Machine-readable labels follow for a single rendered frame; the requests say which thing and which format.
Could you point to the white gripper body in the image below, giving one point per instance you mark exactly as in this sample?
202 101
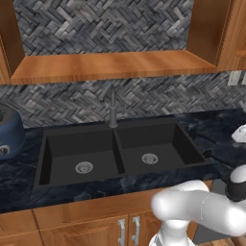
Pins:
239 134

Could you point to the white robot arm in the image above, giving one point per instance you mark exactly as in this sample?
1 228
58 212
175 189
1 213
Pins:
192 208

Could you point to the wooden base cabinet door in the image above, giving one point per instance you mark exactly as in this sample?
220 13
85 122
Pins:
145 229
83 233

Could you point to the black double sink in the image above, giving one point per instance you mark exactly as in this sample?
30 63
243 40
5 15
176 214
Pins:
96 153

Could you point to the wooden panel under sink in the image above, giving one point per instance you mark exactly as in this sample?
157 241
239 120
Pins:
96 208

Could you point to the dark grey tap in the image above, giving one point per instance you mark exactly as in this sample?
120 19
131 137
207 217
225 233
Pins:
113 112

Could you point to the blue round appliance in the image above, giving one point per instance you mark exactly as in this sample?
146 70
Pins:
9 134

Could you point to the wooden drawer front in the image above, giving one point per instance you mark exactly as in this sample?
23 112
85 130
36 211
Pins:
16 222
19 240

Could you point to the white wall socket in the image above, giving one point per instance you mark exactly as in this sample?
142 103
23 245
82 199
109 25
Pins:
234 78

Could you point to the wooden wall cabinet door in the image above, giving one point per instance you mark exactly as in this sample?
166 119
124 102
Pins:
4 64
233 35

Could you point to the open wooden wall cabinet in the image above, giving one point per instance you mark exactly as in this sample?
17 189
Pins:
109 65

